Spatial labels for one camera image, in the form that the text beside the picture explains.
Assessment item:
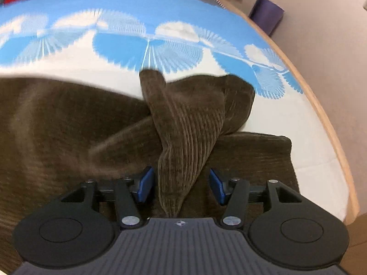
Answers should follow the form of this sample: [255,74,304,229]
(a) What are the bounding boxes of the brown corduroy pants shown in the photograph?
[0,68,300,270]

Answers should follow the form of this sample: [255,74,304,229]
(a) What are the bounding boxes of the blue and white printed bedsheet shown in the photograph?
[0,0,349,224]

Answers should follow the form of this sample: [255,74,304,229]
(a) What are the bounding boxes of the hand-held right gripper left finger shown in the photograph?
[59,166,155,230]

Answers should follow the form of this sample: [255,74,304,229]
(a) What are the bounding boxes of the purple box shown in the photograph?
[248,0,285,37]

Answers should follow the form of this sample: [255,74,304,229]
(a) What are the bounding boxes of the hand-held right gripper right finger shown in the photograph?
[209,168,301,230]

